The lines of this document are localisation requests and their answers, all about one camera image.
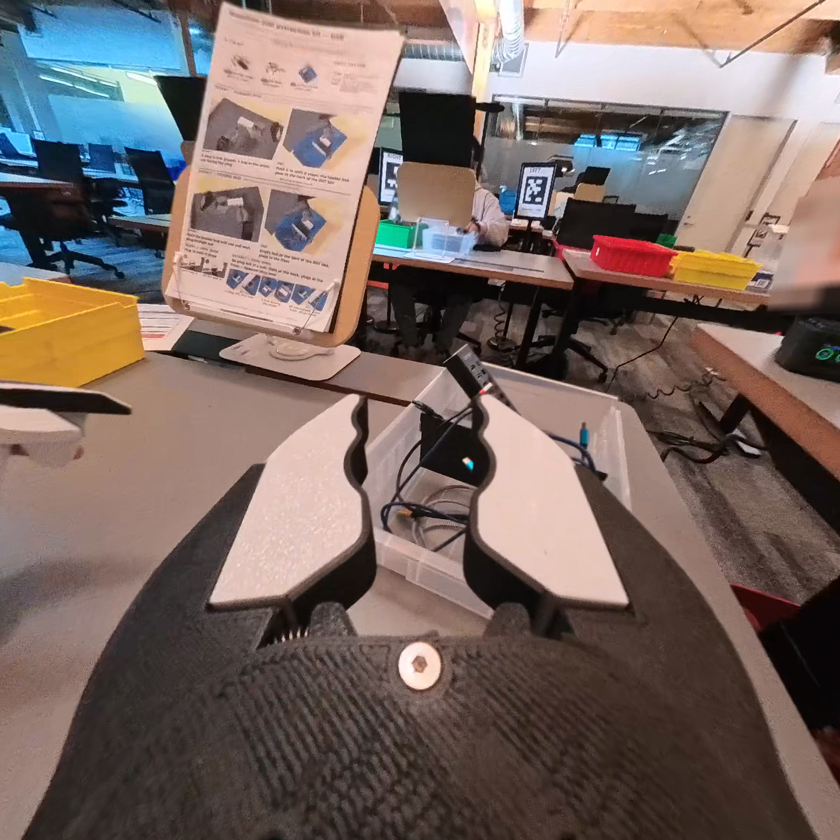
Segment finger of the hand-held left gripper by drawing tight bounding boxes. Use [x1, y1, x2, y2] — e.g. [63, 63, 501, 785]
[0, 382, 133, 417]
[0, 406, 88, 469]

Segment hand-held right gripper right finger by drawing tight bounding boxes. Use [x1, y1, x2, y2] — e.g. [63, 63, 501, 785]
[462, 395, 631, 608]

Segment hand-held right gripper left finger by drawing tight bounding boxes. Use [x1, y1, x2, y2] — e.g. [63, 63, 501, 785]
[209, 394, 378, 608]

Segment yellow plastic bin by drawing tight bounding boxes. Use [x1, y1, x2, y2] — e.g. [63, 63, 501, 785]
[0, 276, 147, 389]

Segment black usb hub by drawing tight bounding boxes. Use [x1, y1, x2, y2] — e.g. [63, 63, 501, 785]
[443, 343, 521, 414]

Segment paper sheet on table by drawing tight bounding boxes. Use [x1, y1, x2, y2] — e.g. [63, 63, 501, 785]
[140, 302, 196, 353]

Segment white card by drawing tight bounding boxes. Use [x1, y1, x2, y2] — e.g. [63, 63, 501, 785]
[218, 330, 363, 383]

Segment black office chair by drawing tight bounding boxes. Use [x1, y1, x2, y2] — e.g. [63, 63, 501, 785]
[29, 138, 127, 281]
[123, 146, 176, 219]

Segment black-legged wooden table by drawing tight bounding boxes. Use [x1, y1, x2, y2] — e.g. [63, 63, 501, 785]
[562, 248, 773, 345]

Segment grey table wooden edge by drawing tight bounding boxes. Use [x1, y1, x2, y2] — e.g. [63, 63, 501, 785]
[369, 243, 577, 373]

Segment red storage tray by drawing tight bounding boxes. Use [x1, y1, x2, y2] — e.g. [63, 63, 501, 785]
[588, 234, 678, 279]

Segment small clear plastic bin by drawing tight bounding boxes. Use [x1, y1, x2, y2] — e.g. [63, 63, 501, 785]
[420, 222, 478, 258]

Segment yellow storage tray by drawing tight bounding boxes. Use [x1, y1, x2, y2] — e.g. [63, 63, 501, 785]
[668, 249, 764, 291]

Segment green plastic bin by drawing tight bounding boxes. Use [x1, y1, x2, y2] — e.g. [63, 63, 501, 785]
[374, 218, 429, 250]

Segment black device green lights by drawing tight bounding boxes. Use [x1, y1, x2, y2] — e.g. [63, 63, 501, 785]
[773, 317, 840, 383]

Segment black monitor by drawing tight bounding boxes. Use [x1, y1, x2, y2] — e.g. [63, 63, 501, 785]
[153, 74, 209, 143]

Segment printed instruction sheet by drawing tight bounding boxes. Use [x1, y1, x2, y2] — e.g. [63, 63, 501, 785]
[164, 2, 406, 333]

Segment black framed marker sign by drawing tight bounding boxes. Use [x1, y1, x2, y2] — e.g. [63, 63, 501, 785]
[378, 146, 406, 206]
[514, 161, 559, 222]

